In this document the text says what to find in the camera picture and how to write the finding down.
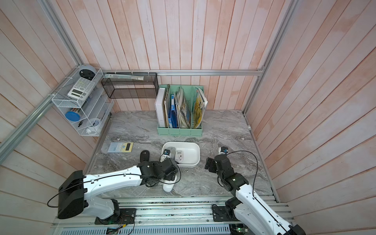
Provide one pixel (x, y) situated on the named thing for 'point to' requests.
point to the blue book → (173, 117)
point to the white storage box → (192, 155)
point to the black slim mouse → (144, 155)
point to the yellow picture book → (200, 103)
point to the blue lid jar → (73, 116)
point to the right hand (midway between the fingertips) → (213, 159)
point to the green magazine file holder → (171, 131)
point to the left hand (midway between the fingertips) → (167, 171)
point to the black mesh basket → (126, 88)
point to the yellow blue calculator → (120, 147)
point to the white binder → (160, 107)
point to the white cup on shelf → (92, 125)
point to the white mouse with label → (178, 156)
